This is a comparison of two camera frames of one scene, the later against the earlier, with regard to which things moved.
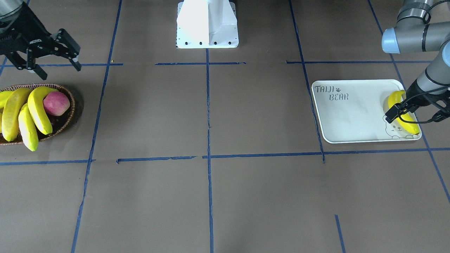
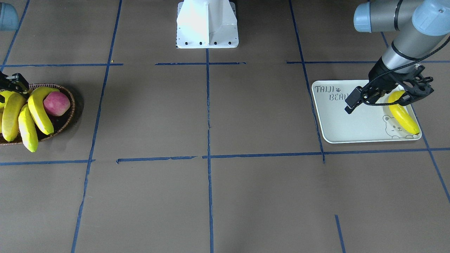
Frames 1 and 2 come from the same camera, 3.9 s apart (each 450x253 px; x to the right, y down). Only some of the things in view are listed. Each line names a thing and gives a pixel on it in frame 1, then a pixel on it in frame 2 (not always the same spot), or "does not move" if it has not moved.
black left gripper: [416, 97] -> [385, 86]
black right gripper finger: [66, 45] -> [18, 83]
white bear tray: [353, 111] does not move
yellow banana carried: [409, 119] does not move
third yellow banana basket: [27, 128] does not move
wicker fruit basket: [59, 123] does not move
